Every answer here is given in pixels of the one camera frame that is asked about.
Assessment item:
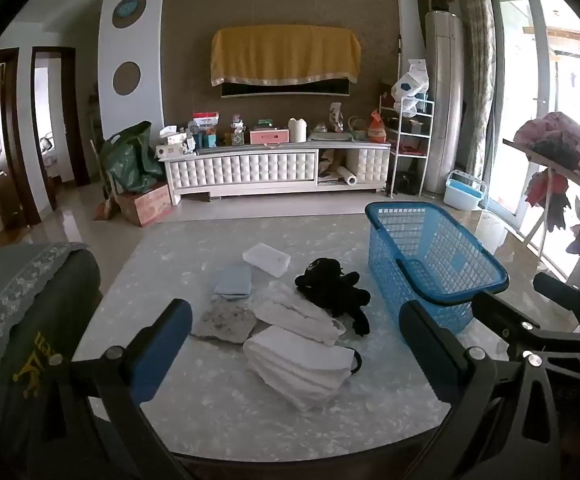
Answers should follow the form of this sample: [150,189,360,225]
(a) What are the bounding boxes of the light blue plastic bin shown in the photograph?
[443,169,489,212]

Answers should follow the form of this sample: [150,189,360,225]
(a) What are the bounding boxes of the dark chair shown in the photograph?
[0,246,104,461]

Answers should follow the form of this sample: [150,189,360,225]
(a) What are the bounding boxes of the dark brown door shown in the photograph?
[0,50,42,257]

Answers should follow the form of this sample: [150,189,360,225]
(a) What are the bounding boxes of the dark brown door frame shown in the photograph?
[30,45,91,212]

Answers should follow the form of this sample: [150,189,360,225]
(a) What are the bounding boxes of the light blue folded cloth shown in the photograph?
[213,264,254,301]

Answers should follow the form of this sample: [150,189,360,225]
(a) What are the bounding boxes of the pink cardboard box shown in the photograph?
[117,182,174,229]

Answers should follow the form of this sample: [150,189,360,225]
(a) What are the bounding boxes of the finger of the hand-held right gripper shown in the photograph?
[471,291,580,361]
[533,271,580,333]

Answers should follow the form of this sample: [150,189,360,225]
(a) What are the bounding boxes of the broom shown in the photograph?
[89,139,117,222]

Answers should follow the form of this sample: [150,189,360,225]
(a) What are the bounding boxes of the white folded cloth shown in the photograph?
[242,242,292,279]

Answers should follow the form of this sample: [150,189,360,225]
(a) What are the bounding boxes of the yellow television cover cloth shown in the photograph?
[210,25,362,87]

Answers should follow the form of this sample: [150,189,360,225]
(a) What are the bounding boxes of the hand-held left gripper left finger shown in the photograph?
[25,298,194,480]

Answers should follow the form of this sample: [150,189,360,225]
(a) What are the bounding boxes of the patterned curtain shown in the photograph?
[452,0,497,182]

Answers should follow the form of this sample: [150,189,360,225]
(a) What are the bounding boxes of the blue wall clock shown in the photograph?
[112,0,147,30]

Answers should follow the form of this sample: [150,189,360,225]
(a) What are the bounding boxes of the small woven basket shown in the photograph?
[347,115,369,141]

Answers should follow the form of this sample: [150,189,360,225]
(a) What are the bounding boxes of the white standing air conditioner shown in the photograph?
[423,9,466,195]

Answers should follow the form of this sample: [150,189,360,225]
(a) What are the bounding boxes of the black television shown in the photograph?
[219,76,350,99]

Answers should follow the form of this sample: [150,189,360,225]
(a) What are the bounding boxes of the black crumpled garment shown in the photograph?
[294,258,372,337]

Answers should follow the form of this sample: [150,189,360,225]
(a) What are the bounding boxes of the white plastic bags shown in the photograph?
[390,58,430,117]

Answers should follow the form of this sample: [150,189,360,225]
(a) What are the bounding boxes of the red white snack bag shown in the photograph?
[192,112,220,136]

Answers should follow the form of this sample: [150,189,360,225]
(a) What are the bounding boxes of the wooden drying rack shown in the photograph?
[502,129,580,283]

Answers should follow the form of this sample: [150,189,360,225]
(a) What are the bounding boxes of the blue plastic basket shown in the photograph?
[364,202,510,336]

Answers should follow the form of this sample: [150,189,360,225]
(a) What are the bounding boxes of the green plastic bag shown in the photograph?
[98,120,166,195]

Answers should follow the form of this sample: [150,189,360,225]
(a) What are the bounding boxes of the black band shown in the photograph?
[342,346,364,377]

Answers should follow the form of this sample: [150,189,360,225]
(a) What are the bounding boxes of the pink cloth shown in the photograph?
[513,112,580,149]

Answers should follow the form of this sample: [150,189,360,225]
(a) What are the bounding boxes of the white textured towel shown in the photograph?
[243,325,357,414]
[249,280,347,347]

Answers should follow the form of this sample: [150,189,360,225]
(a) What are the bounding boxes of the white television cabinet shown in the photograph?
[163,141,392,206]

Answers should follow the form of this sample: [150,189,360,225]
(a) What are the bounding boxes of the grey mottled cloth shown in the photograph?
[191,300,259,344]

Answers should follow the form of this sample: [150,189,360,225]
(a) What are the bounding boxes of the white metal rack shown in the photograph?
[378,94,436,199]

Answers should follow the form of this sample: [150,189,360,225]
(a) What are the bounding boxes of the sliding glass door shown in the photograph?
[487,0,580,281]

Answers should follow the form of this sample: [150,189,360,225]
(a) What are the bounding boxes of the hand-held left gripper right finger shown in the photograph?
[398,301,577,480]

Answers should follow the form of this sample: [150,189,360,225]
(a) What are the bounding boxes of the pink storage box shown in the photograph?
[249,128,290,145]

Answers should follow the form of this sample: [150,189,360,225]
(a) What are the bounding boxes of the red cloth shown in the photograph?
[524,169,571,209]

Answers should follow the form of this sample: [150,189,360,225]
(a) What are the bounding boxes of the grey lace chair cover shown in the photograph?
[0,242,90,411]

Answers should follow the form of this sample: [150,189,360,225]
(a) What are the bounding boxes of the white tissue box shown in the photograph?
[156,142,197,161]

